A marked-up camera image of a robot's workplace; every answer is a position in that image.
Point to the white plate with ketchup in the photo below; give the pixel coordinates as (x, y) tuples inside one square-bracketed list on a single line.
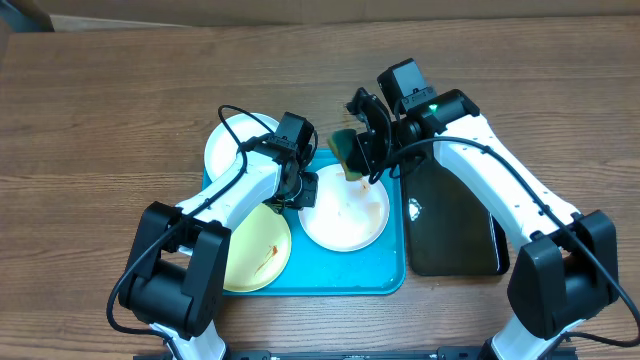
[(220, 150)]

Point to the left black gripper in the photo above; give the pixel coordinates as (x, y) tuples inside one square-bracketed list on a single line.
[(308, 199)]

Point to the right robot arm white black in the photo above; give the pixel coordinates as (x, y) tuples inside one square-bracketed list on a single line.
[(567, 264)]

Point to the yellow plate with ketchup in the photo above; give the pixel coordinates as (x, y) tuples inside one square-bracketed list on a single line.
[(259, 251)]

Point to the cardboard panel at back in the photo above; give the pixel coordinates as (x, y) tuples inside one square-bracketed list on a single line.
[(256, 12)]

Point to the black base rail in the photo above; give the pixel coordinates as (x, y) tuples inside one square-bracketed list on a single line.
[(442, 353)]

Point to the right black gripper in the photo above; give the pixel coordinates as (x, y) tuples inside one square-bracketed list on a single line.
[(369, 156)]

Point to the black water tray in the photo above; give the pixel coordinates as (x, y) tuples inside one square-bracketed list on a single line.
[(447, 230)]

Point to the teal plastic tray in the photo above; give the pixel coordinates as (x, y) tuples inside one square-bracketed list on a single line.
[(312, 270)]

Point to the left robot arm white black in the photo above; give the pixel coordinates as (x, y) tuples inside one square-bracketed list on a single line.
[(173, 279)]

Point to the green yellow sponge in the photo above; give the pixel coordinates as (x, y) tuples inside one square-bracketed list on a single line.
[(345, 147)]

